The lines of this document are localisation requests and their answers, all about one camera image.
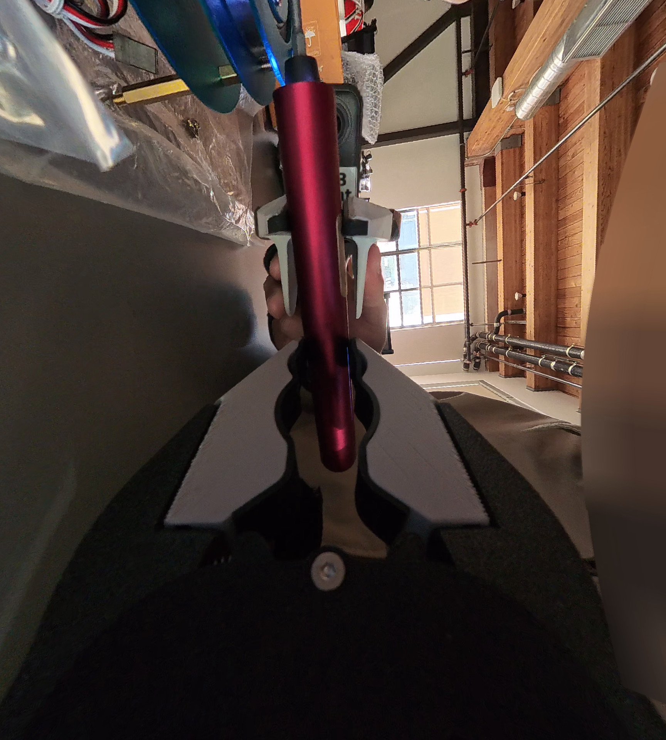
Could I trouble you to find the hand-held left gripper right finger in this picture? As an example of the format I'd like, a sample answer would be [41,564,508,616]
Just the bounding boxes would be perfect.
[349,340,492,530]

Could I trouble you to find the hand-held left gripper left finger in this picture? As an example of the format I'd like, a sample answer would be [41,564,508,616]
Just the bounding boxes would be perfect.
[164,340,313,531]

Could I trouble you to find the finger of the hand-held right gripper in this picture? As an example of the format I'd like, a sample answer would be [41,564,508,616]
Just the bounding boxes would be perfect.
[257,195,299,316]
[341,197,401,320]

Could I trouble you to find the red electric screwdriver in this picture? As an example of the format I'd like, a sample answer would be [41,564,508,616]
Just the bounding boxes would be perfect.
[273,0,364,472]

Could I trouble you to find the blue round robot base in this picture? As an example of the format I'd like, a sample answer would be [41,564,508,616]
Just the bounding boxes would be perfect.
[112,0,305,113]

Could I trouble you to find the person's right hand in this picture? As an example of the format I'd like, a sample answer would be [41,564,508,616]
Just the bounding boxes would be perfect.
[264,246,390,355]

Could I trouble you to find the bubble wrap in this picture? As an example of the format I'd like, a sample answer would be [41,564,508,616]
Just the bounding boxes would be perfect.
[341,52,385,145]

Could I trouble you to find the window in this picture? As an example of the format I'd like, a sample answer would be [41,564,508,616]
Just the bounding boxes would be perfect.
[379,202,464,331]

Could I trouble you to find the orange cardboard box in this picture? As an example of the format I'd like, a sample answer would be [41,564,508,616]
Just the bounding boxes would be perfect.
[298,0,346,87]

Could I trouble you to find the large clear plastic bag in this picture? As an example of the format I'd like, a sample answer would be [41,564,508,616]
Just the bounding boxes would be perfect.
[0,0,260,248]

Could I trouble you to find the black insulated pipes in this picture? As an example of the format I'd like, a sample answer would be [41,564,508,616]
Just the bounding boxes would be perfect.
[463,309,586,385]

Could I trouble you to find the thin metal rod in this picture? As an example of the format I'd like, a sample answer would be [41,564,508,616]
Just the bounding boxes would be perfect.
[471,12,666,232]

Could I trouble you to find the ceiling vent grille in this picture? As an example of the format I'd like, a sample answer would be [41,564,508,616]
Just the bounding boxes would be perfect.
[564,0,666,62]

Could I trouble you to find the clear printed plastic bag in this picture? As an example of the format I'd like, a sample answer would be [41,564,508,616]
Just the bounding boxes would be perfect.
[0,0,137,172]

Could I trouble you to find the silver ventilation duct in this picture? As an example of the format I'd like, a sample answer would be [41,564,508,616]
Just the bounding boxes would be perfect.
[515,0,607,120]

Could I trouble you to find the red white black servo cable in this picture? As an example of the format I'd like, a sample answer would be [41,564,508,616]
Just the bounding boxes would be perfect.
[35,0,159,71]

